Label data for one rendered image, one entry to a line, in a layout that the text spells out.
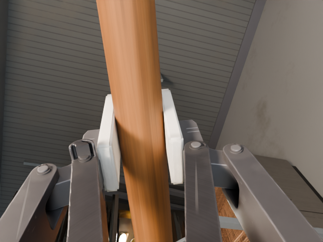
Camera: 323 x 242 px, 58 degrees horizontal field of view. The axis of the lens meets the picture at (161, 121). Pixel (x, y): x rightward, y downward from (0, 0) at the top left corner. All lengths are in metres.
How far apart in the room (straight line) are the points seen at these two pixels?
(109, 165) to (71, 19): 3.45
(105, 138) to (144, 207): 0.07
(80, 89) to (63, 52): 0.48
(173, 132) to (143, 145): 0.03
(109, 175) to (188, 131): 0.05
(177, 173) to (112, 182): 0.04
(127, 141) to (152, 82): 0.04
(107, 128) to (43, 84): 3.64
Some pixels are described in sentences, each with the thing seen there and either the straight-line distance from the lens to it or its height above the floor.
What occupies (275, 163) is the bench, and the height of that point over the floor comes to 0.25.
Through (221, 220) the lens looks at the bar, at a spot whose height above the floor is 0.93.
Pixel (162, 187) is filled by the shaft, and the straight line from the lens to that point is 0.20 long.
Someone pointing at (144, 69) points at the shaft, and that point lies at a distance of 0.16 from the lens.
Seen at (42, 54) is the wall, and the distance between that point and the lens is 3.71.
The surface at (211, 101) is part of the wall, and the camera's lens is 3.89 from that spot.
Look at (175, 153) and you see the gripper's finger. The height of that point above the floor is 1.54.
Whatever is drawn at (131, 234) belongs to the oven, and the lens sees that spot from 2.47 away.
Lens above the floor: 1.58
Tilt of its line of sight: 11 degrees down
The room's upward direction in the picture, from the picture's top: 80 degrees counter-clockwise
